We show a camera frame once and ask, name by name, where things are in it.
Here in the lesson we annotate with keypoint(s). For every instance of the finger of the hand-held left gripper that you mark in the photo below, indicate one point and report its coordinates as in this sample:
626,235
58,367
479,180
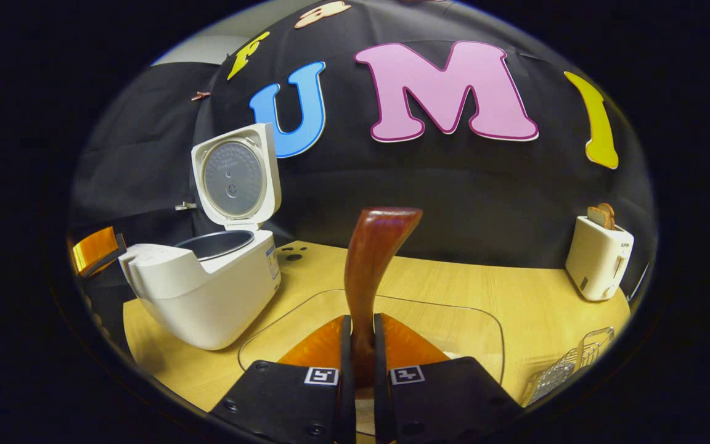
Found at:
96,250

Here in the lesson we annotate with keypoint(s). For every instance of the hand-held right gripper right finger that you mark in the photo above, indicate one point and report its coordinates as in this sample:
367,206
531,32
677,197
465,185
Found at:
383,401

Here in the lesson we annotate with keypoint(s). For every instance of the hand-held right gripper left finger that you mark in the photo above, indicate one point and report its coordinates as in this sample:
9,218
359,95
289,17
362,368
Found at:
346,401

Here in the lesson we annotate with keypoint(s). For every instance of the white rice cooker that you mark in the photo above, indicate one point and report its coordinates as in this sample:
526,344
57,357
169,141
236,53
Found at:
207,302

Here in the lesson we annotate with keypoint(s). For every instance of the brown wooden spoon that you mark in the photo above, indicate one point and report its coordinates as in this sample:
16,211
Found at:
367,265

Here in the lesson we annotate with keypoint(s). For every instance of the silver cloth clip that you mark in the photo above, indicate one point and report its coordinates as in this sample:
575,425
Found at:
185,206

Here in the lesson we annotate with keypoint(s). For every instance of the red cloth clip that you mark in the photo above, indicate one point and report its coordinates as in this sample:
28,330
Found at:
201,95

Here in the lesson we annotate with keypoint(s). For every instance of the black backdrop cloth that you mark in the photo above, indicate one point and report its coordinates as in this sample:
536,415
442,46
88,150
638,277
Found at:
453,203

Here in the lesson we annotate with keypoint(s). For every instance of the white toaster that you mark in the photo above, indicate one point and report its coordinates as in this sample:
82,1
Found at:
595,259

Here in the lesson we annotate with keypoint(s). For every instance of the toasted bread slice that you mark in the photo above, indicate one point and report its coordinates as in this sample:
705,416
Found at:
603,216

